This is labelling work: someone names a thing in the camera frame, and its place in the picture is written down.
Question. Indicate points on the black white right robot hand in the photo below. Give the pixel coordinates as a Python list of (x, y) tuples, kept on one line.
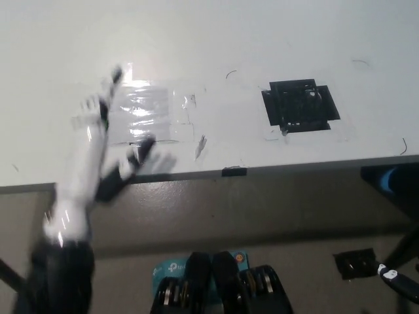
[(397, 279)]

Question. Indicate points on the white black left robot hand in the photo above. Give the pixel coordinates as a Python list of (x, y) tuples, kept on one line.
[(83, 180)]

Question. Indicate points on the black blue object under desk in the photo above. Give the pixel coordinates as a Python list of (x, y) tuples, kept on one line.
[(384, 181)]

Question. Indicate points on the black diagonal table leg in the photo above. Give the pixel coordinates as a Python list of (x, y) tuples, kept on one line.
[(11, 276), (404, 243)]

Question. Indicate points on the black floor tape patch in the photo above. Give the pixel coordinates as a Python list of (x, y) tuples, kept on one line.
[(355, 263)]

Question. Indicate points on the clear glossy tape sheet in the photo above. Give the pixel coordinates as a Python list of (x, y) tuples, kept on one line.
[(147, 112)]

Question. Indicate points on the teal tp-link box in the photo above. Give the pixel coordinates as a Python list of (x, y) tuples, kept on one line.
[(170, 266)]

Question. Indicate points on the small black tape piece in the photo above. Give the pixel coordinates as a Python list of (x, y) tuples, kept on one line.
[(234, 171)]

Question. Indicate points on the black tape square patch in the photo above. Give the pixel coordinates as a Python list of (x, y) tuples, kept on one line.
[(299, 104)]

